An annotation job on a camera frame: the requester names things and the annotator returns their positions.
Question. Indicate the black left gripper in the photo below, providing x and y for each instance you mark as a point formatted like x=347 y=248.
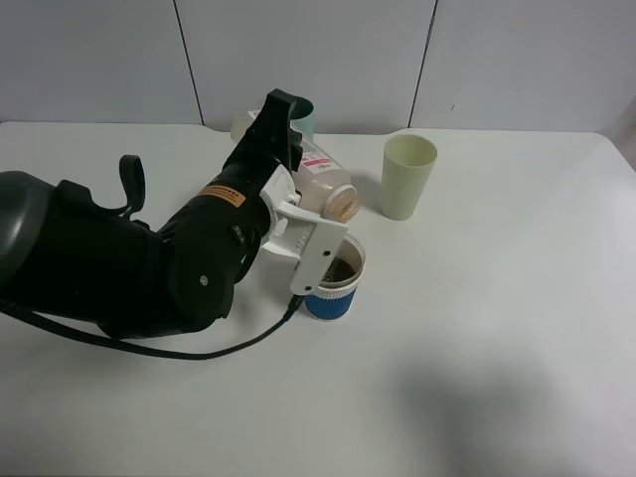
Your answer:
x=240 y=202

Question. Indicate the clear bottle with pink label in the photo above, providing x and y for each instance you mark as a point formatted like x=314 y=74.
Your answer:
x=324 y=185

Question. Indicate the glass cup with blue sleeve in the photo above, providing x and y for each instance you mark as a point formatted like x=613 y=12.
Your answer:
x=335 y=293

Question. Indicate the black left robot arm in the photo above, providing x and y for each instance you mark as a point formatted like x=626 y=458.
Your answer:
x=64 y=255

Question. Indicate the teal plastic cup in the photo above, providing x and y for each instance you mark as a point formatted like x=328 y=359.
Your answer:
x=303 y=116

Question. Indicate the light green plastic cup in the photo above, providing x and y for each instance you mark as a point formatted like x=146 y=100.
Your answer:
x=408 y=162

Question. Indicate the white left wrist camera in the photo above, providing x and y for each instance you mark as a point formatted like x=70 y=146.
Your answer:
x=304 y=236

